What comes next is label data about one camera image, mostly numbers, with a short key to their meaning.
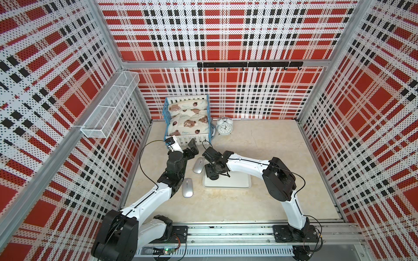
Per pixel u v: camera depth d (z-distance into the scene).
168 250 0.69
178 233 0.74
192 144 0.78
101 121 0.91
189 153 0.73
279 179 0.54
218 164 0.68
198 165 0.96
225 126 1.08
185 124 1.05
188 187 0.87
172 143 0.69
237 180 0.91
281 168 0.51
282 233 0.74
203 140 1.01
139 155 1.01
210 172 0.82
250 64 0.90
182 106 1.08
